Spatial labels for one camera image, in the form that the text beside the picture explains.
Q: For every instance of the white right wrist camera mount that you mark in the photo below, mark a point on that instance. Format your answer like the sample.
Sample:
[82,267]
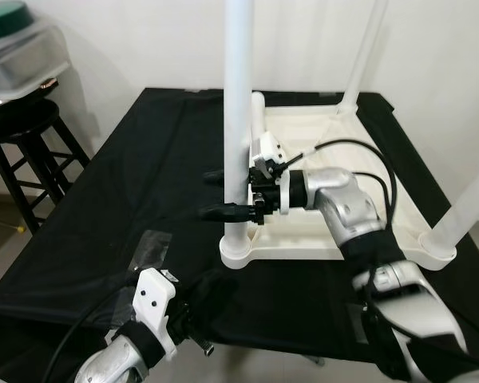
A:
[265,150]

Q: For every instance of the black round stool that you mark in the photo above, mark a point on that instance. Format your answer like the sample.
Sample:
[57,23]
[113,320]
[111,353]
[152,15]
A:
[24,120]

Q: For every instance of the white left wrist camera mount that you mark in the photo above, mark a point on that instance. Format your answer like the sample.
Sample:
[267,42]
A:
[156,299]

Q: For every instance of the black plastic table cover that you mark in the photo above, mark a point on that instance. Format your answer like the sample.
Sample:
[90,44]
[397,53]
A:
[128,175]

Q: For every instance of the clear plastic container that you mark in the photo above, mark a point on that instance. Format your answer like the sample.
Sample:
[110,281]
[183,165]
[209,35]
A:
[24,60]

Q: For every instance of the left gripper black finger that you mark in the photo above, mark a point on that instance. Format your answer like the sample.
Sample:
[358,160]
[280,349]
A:
[219,295]
[195,295]

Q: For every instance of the white plastic table top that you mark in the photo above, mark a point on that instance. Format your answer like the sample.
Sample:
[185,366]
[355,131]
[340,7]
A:
[319,231]

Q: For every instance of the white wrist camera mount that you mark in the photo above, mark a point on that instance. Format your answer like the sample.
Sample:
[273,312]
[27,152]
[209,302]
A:
[156,299]
[265,150]

